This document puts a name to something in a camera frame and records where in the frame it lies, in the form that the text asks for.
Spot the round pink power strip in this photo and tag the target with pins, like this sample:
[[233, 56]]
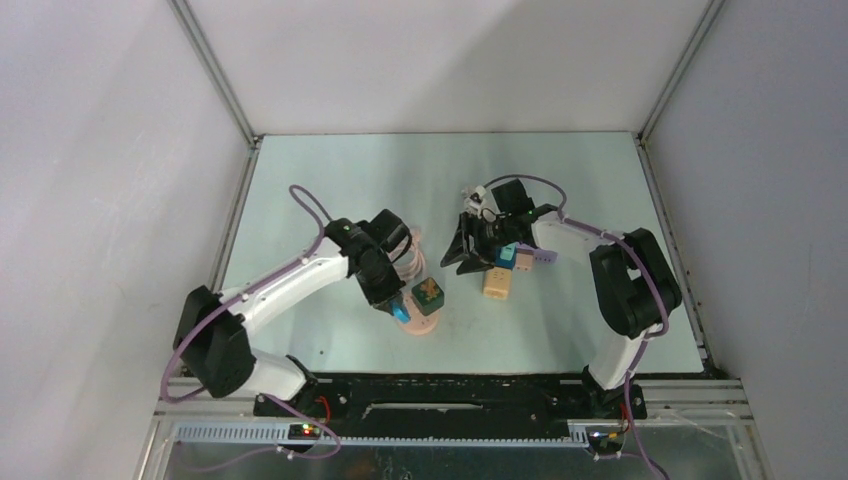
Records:
[[418, 323]]

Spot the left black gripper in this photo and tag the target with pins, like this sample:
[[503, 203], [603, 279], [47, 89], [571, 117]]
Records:
[[381, 299]]

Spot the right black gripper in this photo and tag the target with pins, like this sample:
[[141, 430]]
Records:
[[470, 226]]

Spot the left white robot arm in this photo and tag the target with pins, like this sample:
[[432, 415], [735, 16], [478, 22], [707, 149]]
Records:
[[215, 330]]

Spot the small pink plug adapter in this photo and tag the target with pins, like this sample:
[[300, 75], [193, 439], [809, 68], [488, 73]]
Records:
[[524, 260]]

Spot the light blue adapter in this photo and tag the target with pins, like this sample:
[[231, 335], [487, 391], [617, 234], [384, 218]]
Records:
[[399, 311]]

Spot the dark blue cube socket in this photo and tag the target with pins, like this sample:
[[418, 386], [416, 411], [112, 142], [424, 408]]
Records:
[[501, 260]]

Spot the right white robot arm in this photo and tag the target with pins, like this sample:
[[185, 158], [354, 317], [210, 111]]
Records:
[[635, 287]]

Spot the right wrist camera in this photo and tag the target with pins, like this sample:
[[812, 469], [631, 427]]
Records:
[[474, 200]]

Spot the purple power strip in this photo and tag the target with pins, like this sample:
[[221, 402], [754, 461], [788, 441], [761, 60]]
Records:
[[539, 255]]

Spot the dark green cube socket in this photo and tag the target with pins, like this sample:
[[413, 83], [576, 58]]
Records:
[[428, 296]]

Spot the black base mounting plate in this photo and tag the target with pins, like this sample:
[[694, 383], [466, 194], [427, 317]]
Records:
[[463, 407]]

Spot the beige cube socket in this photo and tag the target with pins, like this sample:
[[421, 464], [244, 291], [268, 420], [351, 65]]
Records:
[[497, 283]]

